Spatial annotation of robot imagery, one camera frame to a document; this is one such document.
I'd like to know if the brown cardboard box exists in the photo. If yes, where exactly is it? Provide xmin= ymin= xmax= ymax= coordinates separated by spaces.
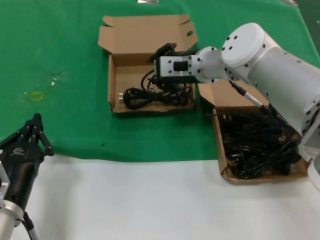
xmin=197 ymin=79 xmax=310 ymax=186

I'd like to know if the black power cable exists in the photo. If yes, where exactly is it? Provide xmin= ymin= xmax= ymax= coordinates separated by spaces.
xmin=117 ymin=69 xmax=195 ymax=110

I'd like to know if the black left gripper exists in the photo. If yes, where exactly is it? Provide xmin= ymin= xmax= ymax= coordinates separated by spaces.
xmin=0 ymin=113 xmax=55 ymax=211

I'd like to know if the left wrist silver camera bracket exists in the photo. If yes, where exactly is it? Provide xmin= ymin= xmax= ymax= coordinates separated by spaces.
xmin=0 ymin=159 xmax=11 ymax=201

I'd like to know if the tangled black power cables pile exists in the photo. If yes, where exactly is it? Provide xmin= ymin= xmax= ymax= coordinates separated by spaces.
xmin=206 ymin=106 xmax=303 ymax=180

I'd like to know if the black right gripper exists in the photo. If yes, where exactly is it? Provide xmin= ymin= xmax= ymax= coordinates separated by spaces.
xmin=154 ymin=42 xmax=200 ymax=95

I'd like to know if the cardboard box with torn rim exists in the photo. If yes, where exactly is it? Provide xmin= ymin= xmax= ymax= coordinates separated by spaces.
xmin=97 ymin=14 xmax=200 ymax=116

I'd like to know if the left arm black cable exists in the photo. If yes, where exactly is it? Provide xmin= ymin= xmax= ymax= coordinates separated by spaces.
xmin=21 ymin=211 xmax=40 ymax=240

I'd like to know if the right arm connector cable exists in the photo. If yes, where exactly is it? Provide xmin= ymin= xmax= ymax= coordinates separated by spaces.
xmin=228 ymin=79 xmax=271 ymax=112

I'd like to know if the green tablecloth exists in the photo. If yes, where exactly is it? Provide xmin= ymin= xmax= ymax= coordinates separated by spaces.
xmin=0 ymin=0 xmax=320 ymax=163

